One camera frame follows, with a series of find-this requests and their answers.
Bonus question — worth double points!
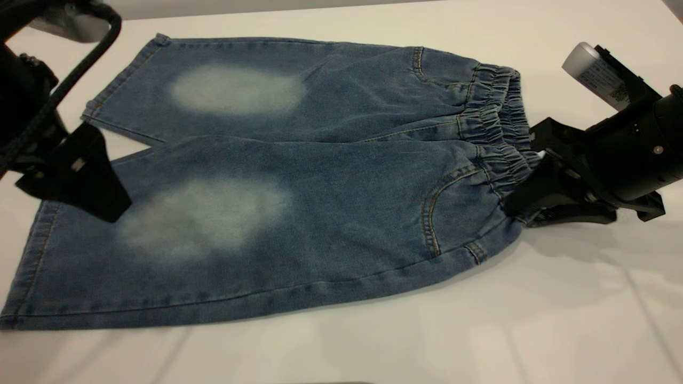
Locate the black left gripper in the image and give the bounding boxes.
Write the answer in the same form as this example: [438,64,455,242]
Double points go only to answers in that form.
[0,44,132,224]

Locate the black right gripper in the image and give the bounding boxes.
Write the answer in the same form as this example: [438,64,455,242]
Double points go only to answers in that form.
[504,85,683,228]

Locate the blue denim jeans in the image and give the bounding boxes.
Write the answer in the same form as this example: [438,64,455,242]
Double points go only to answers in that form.
[0,34,545,331]

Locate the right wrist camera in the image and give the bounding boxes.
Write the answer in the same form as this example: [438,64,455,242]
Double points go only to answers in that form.
[562,42,662,113]

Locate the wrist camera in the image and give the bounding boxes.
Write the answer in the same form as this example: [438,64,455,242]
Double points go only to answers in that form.
[0,0,113,44]
[562,42,662,113]

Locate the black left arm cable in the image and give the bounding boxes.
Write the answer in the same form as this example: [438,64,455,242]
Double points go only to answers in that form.
[0,3,123,171]

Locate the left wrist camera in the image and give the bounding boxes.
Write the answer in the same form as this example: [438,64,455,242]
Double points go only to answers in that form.
[0,0,113,44]

